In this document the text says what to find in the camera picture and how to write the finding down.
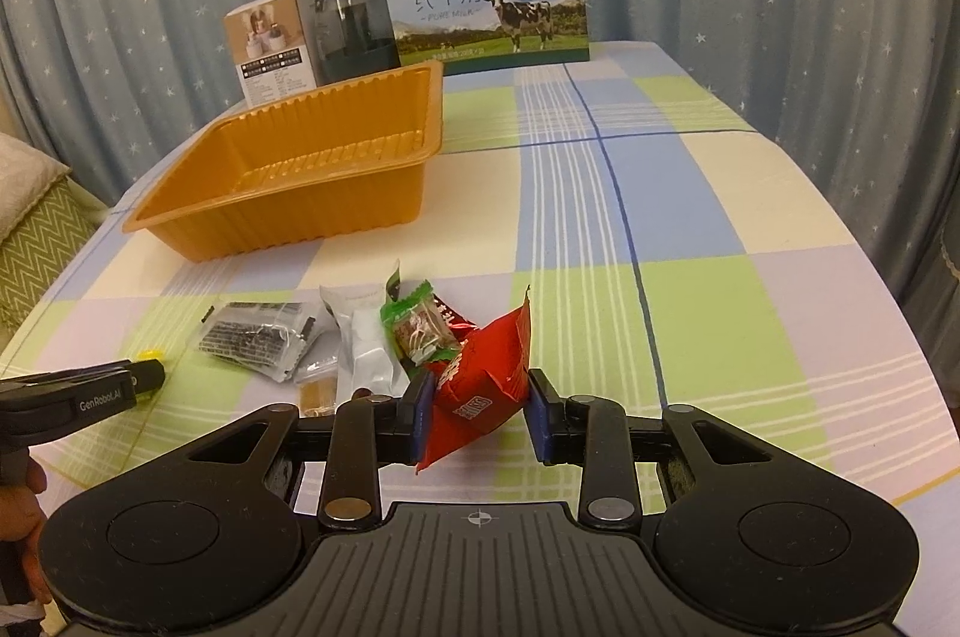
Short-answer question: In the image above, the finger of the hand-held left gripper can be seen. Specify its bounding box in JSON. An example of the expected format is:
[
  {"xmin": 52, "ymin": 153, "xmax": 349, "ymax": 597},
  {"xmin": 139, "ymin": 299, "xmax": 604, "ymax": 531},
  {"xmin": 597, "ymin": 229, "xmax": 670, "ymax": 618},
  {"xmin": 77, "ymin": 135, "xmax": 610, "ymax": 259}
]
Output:
[{"xmin": 126, "ymin": 361, "xmax": 167, "ymax": 393}]

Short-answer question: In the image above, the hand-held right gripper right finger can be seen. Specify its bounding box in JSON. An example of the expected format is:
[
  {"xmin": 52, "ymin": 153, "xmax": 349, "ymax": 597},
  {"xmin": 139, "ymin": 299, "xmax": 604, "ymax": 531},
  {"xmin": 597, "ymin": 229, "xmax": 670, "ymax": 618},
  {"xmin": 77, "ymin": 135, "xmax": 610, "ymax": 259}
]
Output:
[{"xmin": 527, "ymin": 369, "xmax": 777, "ymax": 529}]

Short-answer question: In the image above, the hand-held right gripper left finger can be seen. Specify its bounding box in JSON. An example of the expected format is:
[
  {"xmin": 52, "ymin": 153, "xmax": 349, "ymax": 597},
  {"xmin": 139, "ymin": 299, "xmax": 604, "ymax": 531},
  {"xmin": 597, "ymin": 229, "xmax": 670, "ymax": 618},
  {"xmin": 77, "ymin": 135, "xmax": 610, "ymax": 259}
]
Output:
[{"xmin": 180, "ymin": 370, "xmax": 434, "ymax": 531}]

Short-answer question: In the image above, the red snack packet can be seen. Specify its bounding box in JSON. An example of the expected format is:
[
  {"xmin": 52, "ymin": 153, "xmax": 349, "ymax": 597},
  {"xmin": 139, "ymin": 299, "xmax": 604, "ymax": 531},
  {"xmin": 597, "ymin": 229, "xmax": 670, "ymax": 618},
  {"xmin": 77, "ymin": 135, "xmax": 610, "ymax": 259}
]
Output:
[{"xmin": 415, "ymin": 286, "xmax": 535, "ymax": 474}]

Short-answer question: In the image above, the green candy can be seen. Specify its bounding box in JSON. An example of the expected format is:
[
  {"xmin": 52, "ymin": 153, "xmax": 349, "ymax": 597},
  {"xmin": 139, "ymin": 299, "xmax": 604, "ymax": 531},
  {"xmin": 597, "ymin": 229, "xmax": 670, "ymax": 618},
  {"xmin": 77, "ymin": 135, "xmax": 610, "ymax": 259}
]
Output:
[{"xmin": 377, "ymin": 279, "xmax": 464, "ymax": 375}]

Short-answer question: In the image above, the white plastic snack packet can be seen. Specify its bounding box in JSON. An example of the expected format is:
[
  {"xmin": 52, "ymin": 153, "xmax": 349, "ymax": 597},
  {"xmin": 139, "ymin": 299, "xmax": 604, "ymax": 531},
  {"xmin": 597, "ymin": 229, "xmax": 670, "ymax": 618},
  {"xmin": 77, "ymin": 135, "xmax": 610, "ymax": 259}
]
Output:
[{"xmin": 319, "ymin": 283, "xmax": 400, "ymax": 404}]

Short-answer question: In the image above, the dark red candy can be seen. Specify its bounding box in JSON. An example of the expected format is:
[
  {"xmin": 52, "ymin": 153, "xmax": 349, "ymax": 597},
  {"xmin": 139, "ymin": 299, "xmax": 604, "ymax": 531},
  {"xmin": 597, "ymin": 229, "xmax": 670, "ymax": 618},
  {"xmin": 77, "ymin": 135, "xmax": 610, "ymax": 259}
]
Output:
[{"xmin": 435, "ymin": 299, "xmax": 481, "ymax": 342}]

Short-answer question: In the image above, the dark clear snack packet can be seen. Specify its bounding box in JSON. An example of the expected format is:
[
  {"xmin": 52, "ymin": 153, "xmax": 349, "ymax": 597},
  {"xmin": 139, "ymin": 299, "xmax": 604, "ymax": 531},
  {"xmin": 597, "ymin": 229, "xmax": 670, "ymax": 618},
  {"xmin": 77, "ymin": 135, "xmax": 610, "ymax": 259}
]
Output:
[{"xmin": 196, "ymin": 301, "xmax": 320, "ymax": 383}]

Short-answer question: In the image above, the orange plastic tray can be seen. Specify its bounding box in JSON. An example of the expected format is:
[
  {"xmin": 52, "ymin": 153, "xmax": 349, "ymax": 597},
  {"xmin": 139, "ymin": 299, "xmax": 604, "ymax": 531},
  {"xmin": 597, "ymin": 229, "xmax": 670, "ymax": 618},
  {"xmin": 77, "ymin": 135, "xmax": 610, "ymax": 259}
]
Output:
[{"xmin": 122, "ymin": 61, "xmax": 445, "ymax": 263}]

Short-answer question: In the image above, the person's left hand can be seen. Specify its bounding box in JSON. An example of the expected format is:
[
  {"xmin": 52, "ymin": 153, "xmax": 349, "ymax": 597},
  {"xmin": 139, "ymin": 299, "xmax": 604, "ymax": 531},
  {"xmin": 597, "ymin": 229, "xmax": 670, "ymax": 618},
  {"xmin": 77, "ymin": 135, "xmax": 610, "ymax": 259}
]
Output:
[{"xmin": 0, "ymin": 455, "xmax": 50, "ymax": 605}]

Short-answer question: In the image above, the small brown candy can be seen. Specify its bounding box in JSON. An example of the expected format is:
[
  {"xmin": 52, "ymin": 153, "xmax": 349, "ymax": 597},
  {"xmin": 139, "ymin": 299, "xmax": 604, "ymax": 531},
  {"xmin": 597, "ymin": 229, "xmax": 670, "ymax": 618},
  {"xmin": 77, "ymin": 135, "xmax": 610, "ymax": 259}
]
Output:
[{"xmin": 292, "ymin": 361, "xmax": 343, "ymax": 417}]

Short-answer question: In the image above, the green white snack packet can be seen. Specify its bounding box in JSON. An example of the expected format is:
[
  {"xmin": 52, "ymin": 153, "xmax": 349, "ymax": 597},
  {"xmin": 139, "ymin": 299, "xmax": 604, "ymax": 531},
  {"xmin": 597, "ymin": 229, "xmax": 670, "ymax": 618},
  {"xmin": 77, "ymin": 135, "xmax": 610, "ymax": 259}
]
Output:
[{"xmin": 381, "ymin": 260, "xmax": 407, "ymax": 315}]

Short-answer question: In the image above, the green zigzag cushion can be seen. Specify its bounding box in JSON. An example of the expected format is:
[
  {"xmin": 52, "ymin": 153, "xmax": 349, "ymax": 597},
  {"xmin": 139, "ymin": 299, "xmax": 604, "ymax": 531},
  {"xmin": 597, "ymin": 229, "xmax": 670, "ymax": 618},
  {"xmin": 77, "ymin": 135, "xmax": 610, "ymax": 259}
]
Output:
[{"xmin": 0, "ymin": 179, "xmax": 110, "ymax": 332}]

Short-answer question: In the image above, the white textured pillow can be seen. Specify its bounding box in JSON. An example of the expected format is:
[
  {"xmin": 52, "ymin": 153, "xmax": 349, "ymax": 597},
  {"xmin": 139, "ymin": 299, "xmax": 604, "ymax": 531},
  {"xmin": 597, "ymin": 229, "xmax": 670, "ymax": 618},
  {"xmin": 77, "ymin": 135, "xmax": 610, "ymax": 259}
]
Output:
[{"xmin": 0, "ymin": 130, "xmax": 73, "ymax": 242}]

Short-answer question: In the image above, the checkered tablecloth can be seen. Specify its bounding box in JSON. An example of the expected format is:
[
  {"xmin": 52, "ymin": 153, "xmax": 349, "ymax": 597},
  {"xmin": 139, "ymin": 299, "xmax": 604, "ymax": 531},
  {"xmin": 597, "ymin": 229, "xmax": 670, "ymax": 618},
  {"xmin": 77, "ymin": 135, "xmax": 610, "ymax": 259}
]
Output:
[{"xmin": 0, "ymin": 40, "xmax": 960, "ymax": 537}]

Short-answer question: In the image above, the beige product box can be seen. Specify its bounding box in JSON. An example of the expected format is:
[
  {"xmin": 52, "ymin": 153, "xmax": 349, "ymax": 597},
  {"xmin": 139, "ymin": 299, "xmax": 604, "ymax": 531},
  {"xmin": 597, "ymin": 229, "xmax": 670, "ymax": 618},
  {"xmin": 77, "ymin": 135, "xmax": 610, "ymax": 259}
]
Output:
[{"xmin": 225, "ymin": 0, "xmax": 331, "ymax": 109}]

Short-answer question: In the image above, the dark glass jar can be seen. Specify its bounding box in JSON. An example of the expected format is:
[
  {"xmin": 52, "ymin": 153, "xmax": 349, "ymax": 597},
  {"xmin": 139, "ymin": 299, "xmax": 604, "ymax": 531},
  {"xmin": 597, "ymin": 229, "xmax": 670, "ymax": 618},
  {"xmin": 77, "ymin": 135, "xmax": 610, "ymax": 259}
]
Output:
[{"xmin": 311, "ymin": 0, "xmax": 401, "ymax": 86}]

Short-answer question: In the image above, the milk carton gift box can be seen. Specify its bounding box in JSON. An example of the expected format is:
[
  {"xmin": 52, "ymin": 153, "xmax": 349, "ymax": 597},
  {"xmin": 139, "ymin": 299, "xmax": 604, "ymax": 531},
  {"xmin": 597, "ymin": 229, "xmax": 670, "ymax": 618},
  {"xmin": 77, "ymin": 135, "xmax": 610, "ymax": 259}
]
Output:
[{"xmin": 377, "ymin": 0, "xmax": 592, "ymax": 77}]

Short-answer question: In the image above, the grey lace-trimmed cloth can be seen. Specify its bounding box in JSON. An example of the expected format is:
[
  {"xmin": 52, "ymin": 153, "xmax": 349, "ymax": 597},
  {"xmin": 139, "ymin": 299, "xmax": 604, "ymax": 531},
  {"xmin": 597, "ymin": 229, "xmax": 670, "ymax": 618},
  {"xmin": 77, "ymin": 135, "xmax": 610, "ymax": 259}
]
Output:
[{"xmin": 926, "ymin": 209, "xmax": 960, "ymax": 338}]

